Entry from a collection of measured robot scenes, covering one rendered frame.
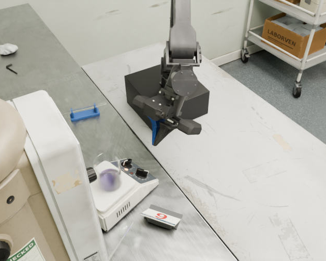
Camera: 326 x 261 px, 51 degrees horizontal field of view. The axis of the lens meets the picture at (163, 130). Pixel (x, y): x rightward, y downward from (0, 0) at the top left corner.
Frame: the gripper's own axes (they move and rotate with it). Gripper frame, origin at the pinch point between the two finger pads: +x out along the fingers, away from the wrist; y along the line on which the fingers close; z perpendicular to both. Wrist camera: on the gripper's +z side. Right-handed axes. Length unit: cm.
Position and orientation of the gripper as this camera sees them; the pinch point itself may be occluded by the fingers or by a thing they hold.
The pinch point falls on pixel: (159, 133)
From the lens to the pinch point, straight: 86.6
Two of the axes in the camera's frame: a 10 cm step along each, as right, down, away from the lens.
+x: -3.6, 9.0, 2.4
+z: -5.4, 0.1, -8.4
